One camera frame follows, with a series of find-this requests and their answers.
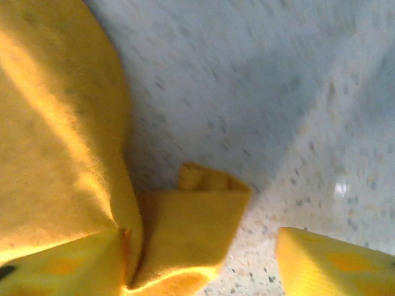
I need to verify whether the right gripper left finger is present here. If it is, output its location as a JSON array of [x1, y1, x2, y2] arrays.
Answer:
[[0, 229, 130, 296]]

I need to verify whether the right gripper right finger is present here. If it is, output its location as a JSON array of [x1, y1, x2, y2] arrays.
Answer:
[[273, 226, 395, 296]]

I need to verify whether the yellow t-shirt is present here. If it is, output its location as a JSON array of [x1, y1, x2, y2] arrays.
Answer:
[[0, 0, 252, 296]]

